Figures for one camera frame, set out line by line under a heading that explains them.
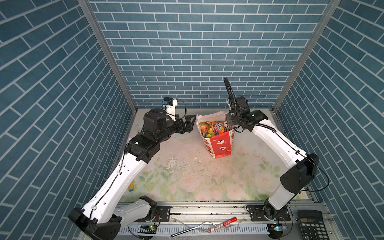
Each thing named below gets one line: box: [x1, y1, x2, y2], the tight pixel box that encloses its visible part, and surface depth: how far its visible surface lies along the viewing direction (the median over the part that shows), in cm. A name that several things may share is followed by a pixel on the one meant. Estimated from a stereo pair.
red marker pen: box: [209, 216, 238, 233], surface depth 72 cm
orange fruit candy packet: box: [199, 121, 221, 138], surface depth 90 cm
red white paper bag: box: [196, 111, 235, 159], surface depth 84 cm
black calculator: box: [297, 209, 329, 240], surface depth 71 cm
